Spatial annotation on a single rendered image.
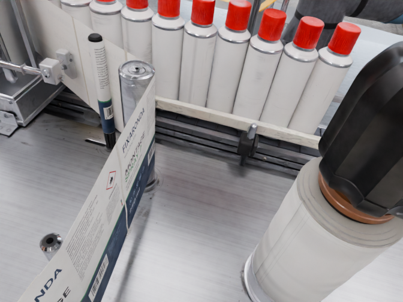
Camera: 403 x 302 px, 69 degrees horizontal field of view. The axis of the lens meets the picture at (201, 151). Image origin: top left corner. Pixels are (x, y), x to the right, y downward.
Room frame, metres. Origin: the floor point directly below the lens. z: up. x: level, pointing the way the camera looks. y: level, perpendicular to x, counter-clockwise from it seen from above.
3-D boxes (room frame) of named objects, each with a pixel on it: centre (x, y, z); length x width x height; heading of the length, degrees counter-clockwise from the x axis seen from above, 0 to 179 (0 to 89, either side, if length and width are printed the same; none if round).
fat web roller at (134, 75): (0.27, 0.08, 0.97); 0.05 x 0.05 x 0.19
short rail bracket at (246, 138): (0.35, -0.07, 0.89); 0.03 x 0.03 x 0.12; 83
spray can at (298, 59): (0.43, -0.12, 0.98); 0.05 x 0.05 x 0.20
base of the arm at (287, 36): (0.78, -0.23, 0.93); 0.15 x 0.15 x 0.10
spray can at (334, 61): (0.43, -0.17, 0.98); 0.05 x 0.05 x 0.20
